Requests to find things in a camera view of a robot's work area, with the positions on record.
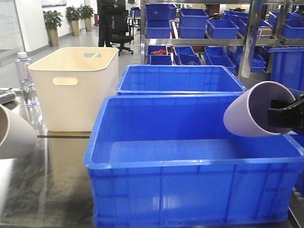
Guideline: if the lavender plastic cup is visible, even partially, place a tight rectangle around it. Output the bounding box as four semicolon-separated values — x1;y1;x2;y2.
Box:
223;81;295;137

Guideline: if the steel shelf with blue bins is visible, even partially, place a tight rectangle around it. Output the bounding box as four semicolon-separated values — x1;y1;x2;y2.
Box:
141;0;304;78

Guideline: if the beige plastic cup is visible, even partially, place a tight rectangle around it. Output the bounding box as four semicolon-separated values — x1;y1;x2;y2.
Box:
0;105;37;159

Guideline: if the person in dark clothes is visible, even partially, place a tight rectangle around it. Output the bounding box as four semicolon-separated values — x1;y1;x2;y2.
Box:
97;0;125;47

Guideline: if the clear water bottle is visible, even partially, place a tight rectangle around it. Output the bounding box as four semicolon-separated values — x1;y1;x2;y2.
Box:
15;51;40;107

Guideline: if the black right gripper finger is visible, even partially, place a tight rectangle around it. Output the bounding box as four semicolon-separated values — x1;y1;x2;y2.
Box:
267;99;296;133

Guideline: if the large blue bin front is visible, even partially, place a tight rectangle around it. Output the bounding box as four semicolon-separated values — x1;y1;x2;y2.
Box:
84;94;304;228

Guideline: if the potted plant gold pot right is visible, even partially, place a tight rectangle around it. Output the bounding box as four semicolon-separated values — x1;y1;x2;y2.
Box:
79;4;94;31

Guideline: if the potted plant gold pot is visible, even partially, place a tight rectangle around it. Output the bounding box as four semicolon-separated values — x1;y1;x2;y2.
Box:
66;6;81;37
43;10;63;47
79;4;94;31

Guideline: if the potted plant gold pot middle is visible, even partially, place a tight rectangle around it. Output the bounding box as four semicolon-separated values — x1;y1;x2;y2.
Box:
66;6;81;37

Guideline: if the black office chair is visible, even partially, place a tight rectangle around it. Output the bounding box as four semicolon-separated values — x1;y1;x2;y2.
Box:
108;10;134;55

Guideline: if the potted plant gold pot left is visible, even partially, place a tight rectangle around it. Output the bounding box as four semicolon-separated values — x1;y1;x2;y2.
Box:
43;10;63;47

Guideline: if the cream plastic basket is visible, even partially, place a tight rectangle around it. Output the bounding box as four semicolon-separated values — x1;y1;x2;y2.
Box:
29;47;119;132

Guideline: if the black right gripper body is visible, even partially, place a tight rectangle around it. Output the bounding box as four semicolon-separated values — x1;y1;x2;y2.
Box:
295;94;304;131

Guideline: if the tall blue bin right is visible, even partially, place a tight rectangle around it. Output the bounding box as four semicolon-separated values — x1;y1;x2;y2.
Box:
269;47;304;91

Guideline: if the large blue bin rear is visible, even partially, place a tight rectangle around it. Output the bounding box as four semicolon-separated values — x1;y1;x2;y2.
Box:
116;65;247;95

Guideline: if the large blue bin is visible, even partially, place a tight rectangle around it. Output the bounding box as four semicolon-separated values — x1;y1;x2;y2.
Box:
116;65;247;95
84;94;304;228

